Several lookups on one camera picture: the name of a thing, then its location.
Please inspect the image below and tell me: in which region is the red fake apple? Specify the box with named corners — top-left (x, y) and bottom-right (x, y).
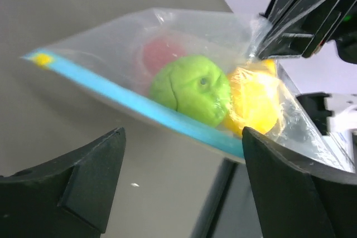
top-left (141, 36), bottom-right (186, 76)

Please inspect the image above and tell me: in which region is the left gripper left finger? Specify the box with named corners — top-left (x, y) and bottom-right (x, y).
top-left (1, 128), bottom-right (126, 237)

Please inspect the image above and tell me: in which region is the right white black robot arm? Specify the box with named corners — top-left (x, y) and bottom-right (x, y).
top-left (257, 0), bottom-right (356, 135)

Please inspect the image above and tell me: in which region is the clear blue zip top bag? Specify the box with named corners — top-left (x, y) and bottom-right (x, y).
top-left (24, 8), bottom-right (355, 172)

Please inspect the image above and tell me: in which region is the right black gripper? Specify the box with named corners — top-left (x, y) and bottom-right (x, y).
top-left (255, 0), bottom-right (356, 64)

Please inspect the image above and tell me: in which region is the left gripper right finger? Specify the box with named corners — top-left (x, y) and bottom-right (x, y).
top-left (242, 128), bottom-right (356, 237)

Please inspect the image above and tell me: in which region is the green fake pear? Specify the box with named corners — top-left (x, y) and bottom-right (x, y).
top-left (148, 55), bottom-right (231, 128)

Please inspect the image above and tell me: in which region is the yellow fake lemon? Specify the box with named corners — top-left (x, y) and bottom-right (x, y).
top-left (224, 59), bottom-right (281, 138)

